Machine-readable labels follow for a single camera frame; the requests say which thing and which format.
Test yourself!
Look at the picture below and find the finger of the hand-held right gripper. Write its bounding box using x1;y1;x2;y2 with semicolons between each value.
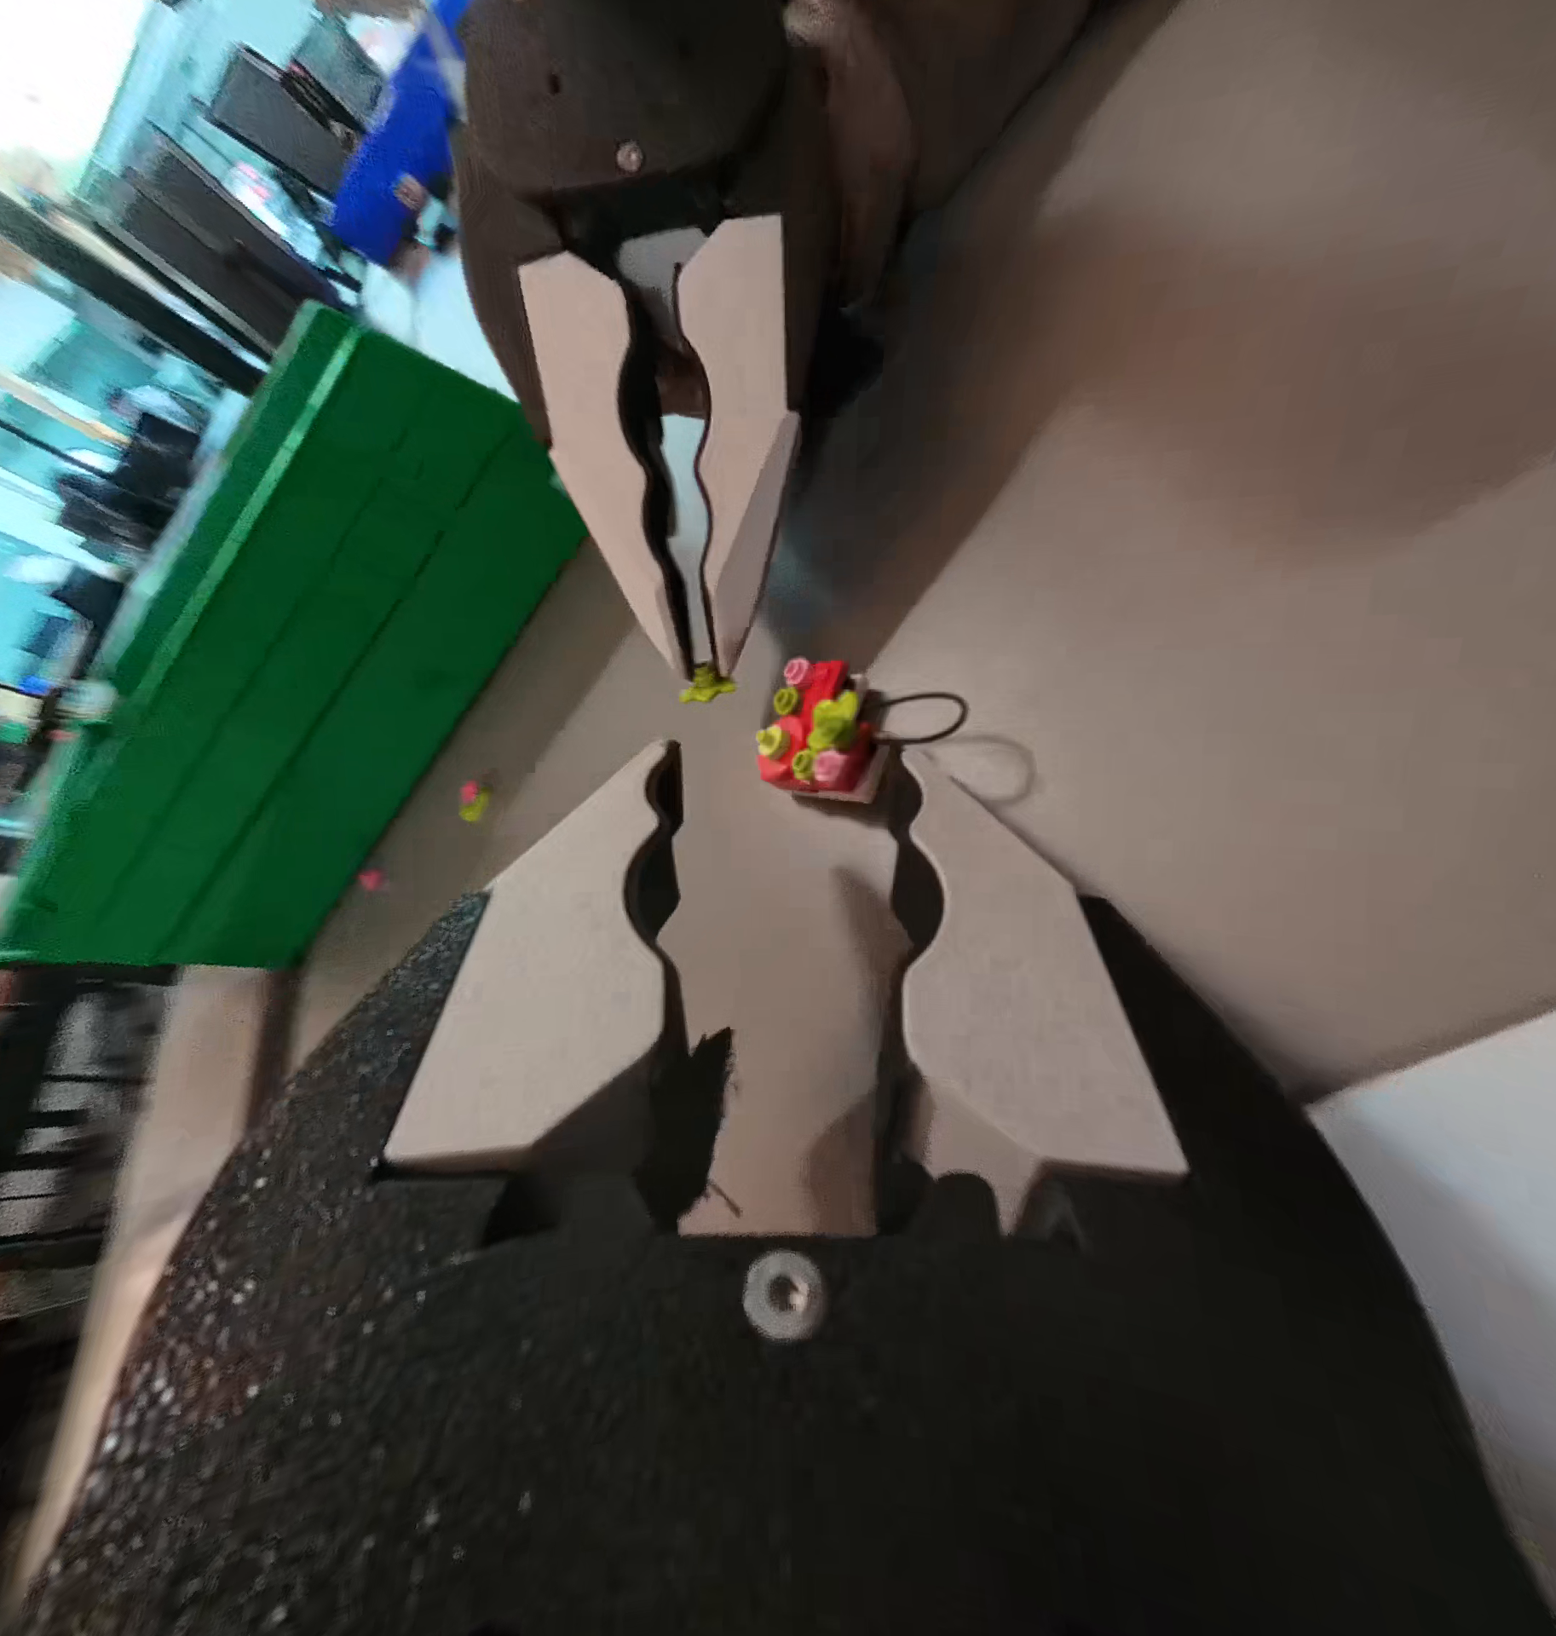
673;212;804;677
515;250;698;677

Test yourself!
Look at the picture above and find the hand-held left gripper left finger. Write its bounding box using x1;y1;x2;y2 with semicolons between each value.
382;735;689;1174

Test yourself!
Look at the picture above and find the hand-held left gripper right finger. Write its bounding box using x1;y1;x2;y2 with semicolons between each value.
890;749;1191;1238

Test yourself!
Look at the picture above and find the small red lego flower segment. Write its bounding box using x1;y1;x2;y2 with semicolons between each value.
754;655;891;804

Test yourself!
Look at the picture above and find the white lego instruction sheet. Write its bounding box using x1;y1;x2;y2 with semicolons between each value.
1307;997;1556;1517

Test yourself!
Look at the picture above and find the black elastic loop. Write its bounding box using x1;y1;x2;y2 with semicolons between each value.
871;691;972;745

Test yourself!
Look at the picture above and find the green box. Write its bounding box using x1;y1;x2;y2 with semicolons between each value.
0;301;588;969

